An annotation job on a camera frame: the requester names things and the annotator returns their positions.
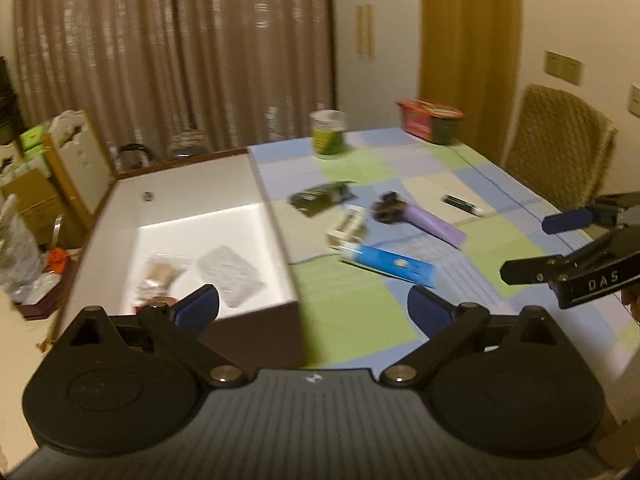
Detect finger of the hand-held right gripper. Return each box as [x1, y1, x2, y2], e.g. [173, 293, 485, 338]
[541, 207, 596, 235]
[500, 254, 568, 286]

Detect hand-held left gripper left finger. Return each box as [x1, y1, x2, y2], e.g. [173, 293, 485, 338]
[55, 284, 248, 388]

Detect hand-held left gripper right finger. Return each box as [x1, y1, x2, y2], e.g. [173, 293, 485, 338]
[380, 285, 576, 388]

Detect clear box of floss picks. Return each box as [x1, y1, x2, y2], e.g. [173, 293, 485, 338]
[196, 245, 266, 311]

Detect blue toothpaste box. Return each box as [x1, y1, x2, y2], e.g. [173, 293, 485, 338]
[340, 242, 438, 288]

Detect black tube with white cap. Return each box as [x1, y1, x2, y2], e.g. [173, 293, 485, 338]
[441, 193, 487, 218]

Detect brown storage box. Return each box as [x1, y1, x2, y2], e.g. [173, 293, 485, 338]
[52, 147, 308, 366]

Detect small white box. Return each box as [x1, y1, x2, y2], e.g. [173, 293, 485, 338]
[326, 205, 371, 251]

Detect green card blister package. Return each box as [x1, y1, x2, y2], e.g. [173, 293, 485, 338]
[287, 181, 353, 218]

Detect plaid cloth desktop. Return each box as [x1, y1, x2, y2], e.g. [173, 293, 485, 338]
[247, 127, 640, 376]

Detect dark red flat box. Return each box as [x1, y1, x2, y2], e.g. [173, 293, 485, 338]
[15, 260, 76, 321]

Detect dark metal pot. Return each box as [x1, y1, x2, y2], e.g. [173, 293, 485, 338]
[114, 142, 156, 171]

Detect red-lidded instant noodle bowl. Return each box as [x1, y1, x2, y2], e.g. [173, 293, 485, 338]
[396, 99, 467, 146]

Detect clear plastic bag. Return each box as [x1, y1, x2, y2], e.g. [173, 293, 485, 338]
[0, 195, 43, 301]

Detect cardboard box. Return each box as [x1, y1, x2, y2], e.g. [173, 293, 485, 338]
[0, 167, 66, 251]

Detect clear jar with green label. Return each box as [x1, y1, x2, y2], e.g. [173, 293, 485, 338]
[309, 109, 348, 161]

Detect mustard yellow curtain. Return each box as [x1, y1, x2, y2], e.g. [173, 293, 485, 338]
[419, 0, 523, 161]

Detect white wardrobe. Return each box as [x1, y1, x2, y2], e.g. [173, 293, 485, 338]
[330, 0, 423, 131]

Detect beige curtain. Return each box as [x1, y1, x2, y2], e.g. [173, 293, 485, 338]
[12, 0, 333, 161]

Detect dark folding rack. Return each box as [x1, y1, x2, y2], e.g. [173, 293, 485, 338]
[0, 55, 21, 126]

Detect wooden wardrobe handles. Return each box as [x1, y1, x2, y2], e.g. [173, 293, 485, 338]
[356, 4, 375, 58]

